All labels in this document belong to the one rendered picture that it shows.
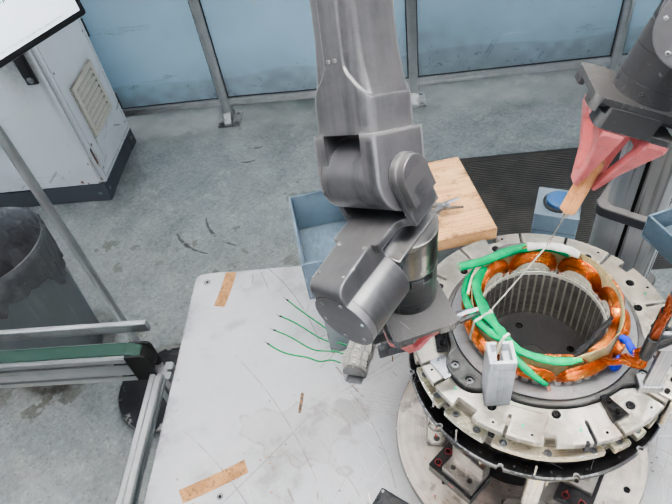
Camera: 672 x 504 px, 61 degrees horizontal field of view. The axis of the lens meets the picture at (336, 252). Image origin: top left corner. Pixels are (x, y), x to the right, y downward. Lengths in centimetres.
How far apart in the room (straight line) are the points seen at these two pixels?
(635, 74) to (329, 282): 30
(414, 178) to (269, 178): 237
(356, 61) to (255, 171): 244
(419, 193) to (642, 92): 20
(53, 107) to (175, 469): 195
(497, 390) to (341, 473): 41
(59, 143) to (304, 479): 216
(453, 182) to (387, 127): 56
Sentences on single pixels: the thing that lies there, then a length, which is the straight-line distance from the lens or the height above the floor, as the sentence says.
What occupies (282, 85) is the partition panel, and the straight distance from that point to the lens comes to 312.
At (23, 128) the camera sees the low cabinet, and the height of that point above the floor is 45.
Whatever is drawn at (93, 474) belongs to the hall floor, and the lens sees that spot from 211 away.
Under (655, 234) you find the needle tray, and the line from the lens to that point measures 99.
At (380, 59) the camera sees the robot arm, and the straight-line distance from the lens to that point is 45.
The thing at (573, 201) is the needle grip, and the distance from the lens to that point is 61.
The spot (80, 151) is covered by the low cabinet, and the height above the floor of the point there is 30.
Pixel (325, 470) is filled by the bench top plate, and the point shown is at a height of 78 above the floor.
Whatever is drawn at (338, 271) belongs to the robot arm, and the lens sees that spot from 45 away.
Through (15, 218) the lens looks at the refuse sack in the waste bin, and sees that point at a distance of 223.
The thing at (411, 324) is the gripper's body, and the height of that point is 126.
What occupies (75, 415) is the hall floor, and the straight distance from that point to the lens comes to 226.
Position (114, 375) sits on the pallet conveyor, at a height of 70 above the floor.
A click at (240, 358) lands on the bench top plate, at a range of 116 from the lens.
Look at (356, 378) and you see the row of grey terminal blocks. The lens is 109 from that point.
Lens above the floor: 171
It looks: 46 degrees down
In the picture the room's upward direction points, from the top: 10 degrees counter-clockwise
